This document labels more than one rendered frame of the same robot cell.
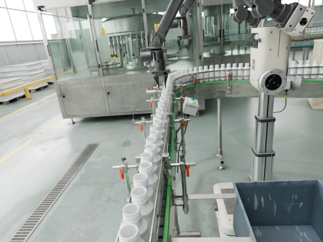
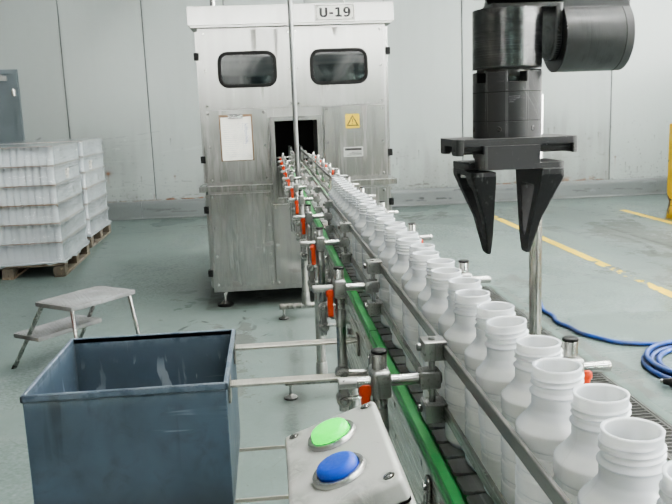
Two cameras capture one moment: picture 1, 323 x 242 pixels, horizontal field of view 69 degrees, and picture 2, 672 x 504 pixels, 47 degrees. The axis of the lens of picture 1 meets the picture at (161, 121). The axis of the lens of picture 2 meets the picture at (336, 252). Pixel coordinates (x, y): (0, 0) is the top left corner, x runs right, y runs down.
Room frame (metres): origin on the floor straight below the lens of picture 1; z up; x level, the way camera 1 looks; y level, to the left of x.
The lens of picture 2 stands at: (1.91, -0.29, 1.35)
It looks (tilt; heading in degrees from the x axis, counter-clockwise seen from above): 10 degrees down; 169
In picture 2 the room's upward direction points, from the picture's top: 2 degrees counter-clockwise
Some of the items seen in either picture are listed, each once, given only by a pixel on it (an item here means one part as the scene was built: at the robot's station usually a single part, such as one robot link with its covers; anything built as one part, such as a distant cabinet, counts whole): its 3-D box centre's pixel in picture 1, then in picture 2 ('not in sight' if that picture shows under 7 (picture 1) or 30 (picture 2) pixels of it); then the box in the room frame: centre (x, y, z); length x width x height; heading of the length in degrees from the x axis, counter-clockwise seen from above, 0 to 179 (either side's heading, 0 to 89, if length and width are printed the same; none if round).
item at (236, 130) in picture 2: not in sight; (236, 137); (-3.53, 0.09, 1.22); 0.23 x 0.03 x 0.32; 84
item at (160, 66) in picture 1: (160, 66); (506, 114); (1.29, -0.02, 1.35); 0.10 x 0.07 x 0.07; 84
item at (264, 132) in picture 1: (263, 143); not in sight; (1.45, -0.69, 0.74); 0.11 x 0.11 x 0.40; 84
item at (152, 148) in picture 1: (153, 167); (397, 276); (0.70, 0.04, 1.08); 0.06 x 0.06 x 0.17
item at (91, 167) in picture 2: not in sight; (53, 191); (-7.47, -1.78, 0.59); 1.25 x 1.03 x 1.17; 175
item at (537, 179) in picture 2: (160, 79); (510, 198); (1.29, -0.02, 1.28); 0.07 x 0.07 x 0.09; 84
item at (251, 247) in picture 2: not in sight; (293, 154); (-4.25, 0.59, 1.05); 1.60 x 1.40 x 2.10; 174
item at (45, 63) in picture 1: (45, 72); not in sight; (10.62, 4.91, 0.50); 1.23 x 1.05 x 1.00; 84
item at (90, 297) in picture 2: not in sight; (76, 329); (-2.52, -0.95, 0.21); 0.61 x 0.47 x 0.41; 47
